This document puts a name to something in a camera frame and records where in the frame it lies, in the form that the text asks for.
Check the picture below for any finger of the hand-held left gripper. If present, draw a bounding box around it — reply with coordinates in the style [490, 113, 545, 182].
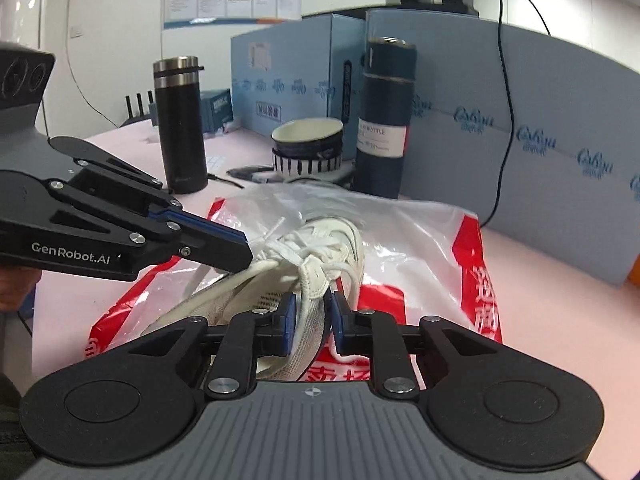
[47, 136, 241, 238]
[47, 179, 255, 273]

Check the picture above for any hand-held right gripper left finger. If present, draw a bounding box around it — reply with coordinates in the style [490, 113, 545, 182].
[132, 294, 300, 401]

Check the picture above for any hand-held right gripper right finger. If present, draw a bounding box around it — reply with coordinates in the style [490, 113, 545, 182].
[329, 292, 496, 401]

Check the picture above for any white sneaker shoe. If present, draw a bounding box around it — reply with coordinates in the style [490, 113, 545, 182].
[140, 215, 365, 382]

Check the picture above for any person's left hand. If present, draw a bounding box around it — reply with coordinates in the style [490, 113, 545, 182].
[0, 270, 40, 313]

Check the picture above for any black router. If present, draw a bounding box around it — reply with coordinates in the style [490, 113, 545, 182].
[124, 91, 160, 127]

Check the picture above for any black steel thermos tumbler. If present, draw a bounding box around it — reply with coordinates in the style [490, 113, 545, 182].
[152, 56, 210, 195]

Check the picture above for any black marker pen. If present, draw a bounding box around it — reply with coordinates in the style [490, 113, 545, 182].
[227, 165, 277, 184]

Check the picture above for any red and white plastic bag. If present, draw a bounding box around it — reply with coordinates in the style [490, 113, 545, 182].
[82, 182, 504, 377]

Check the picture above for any small blue box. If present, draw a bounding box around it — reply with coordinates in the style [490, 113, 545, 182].
[200, 89, 235, 134]

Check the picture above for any white striped bowl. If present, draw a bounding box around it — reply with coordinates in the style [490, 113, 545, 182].
[271, 147, 344, 177]

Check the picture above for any dark blue bowl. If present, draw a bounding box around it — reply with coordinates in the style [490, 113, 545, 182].
[271, 117, 345, 158]

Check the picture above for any light blue carton white label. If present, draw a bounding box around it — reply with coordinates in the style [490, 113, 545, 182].
[230, 12, 369, 137]

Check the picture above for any white air conditioner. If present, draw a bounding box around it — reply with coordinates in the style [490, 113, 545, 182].
[0, 0, 52, 47]

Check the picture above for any dark blue vacuum bottle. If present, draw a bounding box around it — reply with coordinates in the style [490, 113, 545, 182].
[354, 36, 418, 201]

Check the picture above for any large light blue carton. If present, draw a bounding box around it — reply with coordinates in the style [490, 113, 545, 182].
[365, 7, 640, 289]

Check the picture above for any thin black cable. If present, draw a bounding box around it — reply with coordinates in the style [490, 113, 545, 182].
[207, 174, 247, 191]

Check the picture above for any hanging black cable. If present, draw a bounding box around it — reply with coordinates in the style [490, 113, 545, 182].
[480, 0, 552, 227]

